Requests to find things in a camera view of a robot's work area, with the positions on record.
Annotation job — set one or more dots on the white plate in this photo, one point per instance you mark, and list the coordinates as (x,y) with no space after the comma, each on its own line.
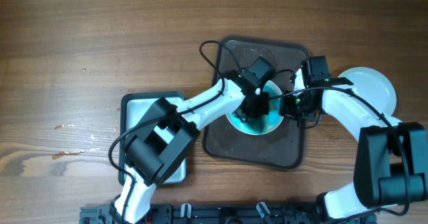
(265,123)
(374,87)

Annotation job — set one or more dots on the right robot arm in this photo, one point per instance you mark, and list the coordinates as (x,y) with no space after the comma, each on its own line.
(390,169)

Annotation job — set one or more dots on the black tray with water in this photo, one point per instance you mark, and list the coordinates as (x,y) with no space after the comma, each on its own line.
(133,107)

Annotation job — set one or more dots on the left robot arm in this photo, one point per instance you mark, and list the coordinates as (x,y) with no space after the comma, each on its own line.
(155,147)

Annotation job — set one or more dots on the green and yellow sponge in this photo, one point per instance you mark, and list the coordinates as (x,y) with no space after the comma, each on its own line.
(243,117)

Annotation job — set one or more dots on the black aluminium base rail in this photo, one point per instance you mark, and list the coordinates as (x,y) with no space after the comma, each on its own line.
(218,214)

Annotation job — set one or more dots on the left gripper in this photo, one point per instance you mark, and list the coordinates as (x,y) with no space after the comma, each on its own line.
(264,107)

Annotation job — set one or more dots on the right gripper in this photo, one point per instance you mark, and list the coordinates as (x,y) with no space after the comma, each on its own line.
(286,109)

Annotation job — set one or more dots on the brown plastic serving tray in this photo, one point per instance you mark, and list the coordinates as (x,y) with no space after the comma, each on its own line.
(284,146)

